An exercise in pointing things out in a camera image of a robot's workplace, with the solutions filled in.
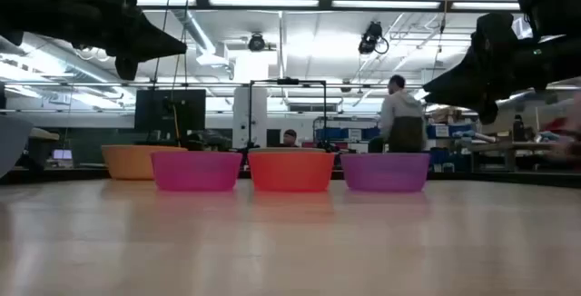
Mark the small orange bowl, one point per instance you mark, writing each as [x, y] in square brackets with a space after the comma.
[290, 171]

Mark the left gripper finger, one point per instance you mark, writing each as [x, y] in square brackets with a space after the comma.
[150, 30]
[159, 51]

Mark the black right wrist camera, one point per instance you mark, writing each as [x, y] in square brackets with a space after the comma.
[492, 32]

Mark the small pink bowl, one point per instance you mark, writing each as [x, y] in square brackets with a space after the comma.
[195, 171]

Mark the black monitor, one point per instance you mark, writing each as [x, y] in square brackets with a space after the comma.
[154, 110]

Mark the person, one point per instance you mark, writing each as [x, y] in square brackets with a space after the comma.
[569, 148]
[289, 138]
[401, 114]

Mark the wooden workbench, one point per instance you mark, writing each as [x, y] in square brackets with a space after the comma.
[508, 147]

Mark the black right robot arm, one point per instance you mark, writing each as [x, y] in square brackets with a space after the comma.
[554, 5]

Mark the large yellow-orange bowl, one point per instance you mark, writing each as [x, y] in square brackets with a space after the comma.
[127, 164]

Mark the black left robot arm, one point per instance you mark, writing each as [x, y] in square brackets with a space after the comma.
[27, 10]

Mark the blue storage bin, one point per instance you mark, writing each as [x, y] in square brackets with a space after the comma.
[447, 131]

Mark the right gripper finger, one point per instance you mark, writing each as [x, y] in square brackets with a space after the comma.
[458, 94]
[454, 78]

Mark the black bottle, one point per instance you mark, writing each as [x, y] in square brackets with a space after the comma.
[518, 129]

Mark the black tubular frame stand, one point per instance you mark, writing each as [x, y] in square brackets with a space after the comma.
[250, 114]

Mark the beige-topped table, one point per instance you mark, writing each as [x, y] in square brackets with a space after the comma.
[43, 135]

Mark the small purple bowl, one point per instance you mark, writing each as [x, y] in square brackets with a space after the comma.
[386, 173]

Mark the small lit screen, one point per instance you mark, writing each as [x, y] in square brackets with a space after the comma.
[62, 154]

